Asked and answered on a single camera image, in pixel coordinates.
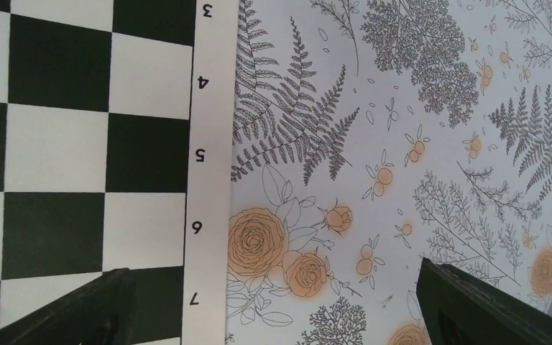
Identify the floral patterned table mat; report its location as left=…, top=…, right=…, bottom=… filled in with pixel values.
left=225, top=0, right=552, bottom=344

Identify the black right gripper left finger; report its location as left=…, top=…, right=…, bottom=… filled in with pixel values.
left=0, top=268, right=136, bottom=344

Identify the black and white chessboard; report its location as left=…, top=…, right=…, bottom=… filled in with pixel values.
left=0, top=1, right=237, bottom=344

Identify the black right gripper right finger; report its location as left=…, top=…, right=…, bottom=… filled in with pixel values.
left=416, top=258, right=552, bottom=345

